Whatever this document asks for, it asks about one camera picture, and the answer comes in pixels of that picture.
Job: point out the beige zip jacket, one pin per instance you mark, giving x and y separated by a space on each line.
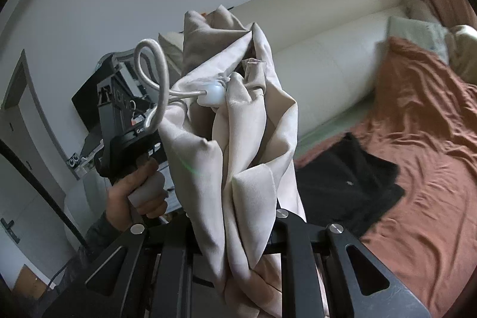
231 201

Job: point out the person left hand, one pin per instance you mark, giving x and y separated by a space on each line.
141 193

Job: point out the white door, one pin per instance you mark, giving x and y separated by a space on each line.
32 235

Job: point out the cream padded headboard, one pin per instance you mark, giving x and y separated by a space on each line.
328 53

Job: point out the black garment on bed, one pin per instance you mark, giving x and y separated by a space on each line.
346 185

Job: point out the rust brown bed blanket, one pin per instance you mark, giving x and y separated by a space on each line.
424 120

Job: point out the pale green pillow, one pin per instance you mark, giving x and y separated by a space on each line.
423 29

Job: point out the olive beige duvet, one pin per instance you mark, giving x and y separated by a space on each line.
464 56

